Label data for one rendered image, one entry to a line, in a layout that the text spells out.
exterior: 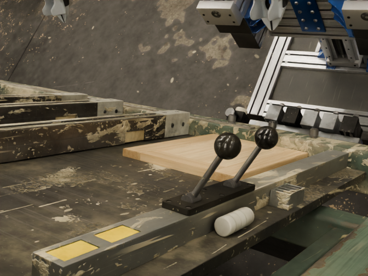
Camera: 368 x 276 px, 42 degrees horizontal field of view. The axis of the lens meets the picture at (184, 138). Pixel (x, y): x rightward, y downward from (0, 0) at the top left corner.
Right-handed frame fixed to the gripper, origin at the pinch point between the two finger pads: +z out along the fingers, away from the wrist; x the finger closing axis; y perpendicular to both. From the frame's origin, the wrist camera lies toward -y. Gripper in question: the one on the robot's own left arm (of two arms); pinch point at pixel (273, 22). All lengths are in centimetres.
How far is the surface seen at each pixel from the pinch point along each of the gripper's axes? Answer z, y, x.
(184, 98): 98, -103, -119
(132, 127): 29, 8, -42
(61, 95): 34, -6, -89
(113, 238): 1, 59, 8
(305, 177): 29.9, 10.6, 9.0
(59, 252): -3, 65, 6
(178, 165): 25.2, 21.2, -16.1
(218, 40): 79, -140, -113
